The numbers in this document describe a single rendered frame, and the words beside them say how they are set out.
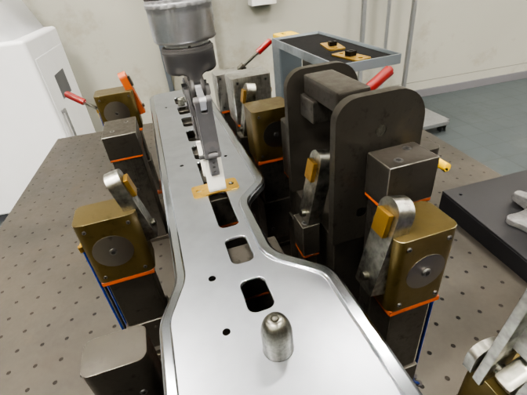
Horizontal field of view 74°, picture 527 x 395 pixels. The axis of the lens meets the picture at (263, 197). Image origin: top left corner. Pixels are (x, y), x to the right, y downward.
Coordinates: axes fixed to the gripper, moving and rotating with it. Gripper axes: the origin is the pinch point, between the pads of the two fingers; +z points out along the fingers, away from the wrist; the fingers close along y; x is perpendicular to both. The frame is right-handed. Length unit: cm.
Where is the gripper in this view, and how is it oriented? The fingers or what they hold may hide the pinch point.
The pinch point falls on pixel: (211, 166)
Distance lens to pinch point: 62.1
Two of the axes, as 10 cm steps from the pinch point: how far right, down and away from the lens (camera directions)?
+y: -3.0, -5.1, 8.1
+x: -9.5, 2.5, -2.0
